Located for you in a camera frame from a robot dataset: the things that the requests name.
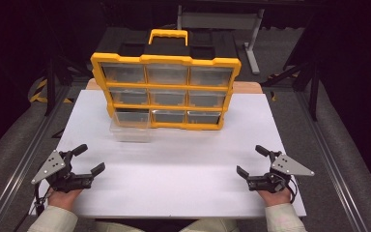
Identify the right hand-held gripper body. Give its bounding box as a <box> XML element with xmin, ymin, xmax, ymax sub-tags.
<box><xmin>246</xmin><ymin>151</ymin><xmax>316</xmax><ymax>194</ymax></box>

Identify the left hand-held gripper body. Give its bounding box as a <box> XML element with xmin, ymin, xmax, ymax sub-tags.
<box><xmin>31</xmin><ymin>149</ymin><xmax>95</xmax><ymax>194</ymax></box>

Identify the person's left hand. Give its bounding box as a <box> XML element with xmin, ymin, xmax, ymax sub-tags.
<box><xmin>47</xmin><ymin>188</ymin><xmax>84</xmax><ymax>213</ymax></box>

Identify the person's right hand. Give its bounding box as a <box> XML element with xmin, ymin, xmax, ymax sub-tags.
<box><xmin>256</xmin><ymin>188</ymin><xmax>293</xmax><ymax>208</ymax></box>

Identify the clear plastic drawer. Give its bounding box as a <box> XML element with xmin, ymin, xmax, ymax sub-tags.
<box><xmin>109</xmin><ymin>108</ymin><xmax>153</xmax><ymax>144</ymax></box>

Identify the yellow black floor tape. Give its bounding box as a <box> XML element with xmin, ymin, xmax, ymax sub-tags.
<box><xmin>28</xmin><ymin>77</ymin><xmax>75</xmax><ymax>104</ymax></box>

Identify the black tripod stand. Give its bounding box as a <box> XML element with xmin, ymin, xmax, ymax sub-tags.
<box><xmin>260</xmin><ymin>57</ymin><xmax>320</xmax><ymax>123</ymax></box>
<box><xmin>42</xmin><ymin>54</ymin><xmax>93</xmax><ymax>117</ymax></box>

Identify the person's lap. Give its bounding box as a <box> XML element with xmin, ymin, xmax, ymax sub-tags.
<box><xmin>94</xmin><ymin>217</ymin><xmax>240</xmax><ymax>232</ymax></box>

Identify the grid of shut transparent bins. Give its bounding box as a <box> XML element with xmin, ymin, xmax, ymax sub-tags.
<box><xmin>100</xmin><ymin>62</ymin><xmax>235</xmax><ymax>126</ymax></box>

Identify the grey metal stand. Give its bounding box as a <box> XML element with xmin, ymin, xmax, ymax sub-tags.
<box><xmin>176</xmin><ymin>4</ymin><xmax>267</xmax><ymax>75</ymax></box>

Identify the yellow black organizer cabinet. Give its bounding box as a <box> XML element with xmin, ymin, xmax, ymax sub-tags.
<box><xmin>90</xmin><ymin>28</ymin><xmax>243</xmax><ymax>131</ymax></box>

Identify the black cable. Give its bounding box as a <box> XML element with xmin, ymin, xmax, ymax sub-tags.
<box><xmin>284</xmin><ymin>178</ymin><xmax>300</xmax><ymax>205</ymax></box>
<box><xmin>33</xmin><ymin>182</ymin><xmax>51</xmax><ymax>218</ymax></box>

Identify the aluminium rail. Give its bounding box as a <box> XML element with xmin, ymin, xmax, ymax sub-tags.
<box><xmin>0</xmin><ymin>86</ymin><xmax>72</xmax><ymax>232</ymax></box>
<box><xmin>293</xmin><ymin>90</ymin><xmax>371</xmax><ymax>232</ymax></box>

